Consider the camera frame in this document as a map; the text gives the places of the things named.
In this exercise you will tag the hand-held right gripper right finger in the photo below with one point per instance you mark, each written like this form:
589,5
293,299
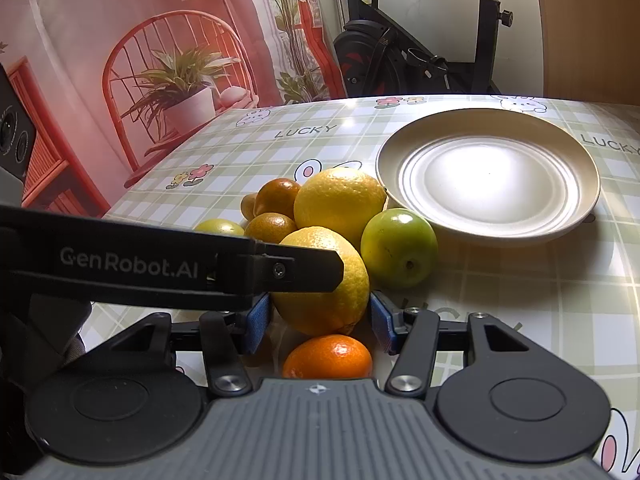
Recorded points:
382,325

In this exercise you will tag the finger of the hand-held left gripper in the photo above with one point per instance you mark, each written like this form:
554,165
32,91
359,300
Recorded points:
300,270

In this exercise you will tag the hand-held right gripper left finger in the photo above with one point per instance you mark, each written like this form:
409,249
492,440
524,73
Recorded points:
257,327

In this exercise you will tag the large yellow lemon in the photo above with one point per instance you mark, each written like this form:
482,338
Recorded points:
320,310
340,200

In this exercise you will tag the orange mandarin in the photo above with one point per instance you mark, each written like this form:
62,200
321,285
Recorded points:
270,227
327,357
275,197

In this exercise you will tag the green apple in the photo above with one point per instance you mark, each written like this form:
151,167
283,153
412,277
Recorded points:
398,247

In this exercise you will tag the small brown longan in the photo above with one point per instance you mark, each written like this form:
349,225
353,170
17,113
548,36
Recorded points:
247,206

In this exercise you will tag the pale yellow-green apple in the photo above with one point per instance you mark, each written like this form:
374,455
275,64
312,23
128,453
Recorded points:
220,227

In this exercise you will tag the beige round plate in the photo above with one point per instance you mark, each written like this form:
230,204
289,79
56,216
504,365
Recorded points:
487,180

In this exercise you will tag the person's left hand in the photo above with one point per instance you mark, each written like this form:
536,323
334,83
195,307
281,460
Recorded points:
55,322

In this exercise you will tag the green plaid printed tablecloth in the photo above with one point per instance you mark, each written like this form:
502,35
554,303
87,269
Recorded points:
500,285

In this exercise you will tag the black exercise bike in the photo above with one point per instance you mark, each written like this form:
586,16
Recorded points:
360,55

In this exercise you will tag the wooden cabinet panel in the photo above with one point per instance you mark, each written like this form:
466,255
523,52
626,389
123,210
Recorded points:
590,35

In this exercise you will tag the red printed wall tapestry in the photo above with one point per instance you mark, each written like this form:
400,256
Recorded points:
150,35

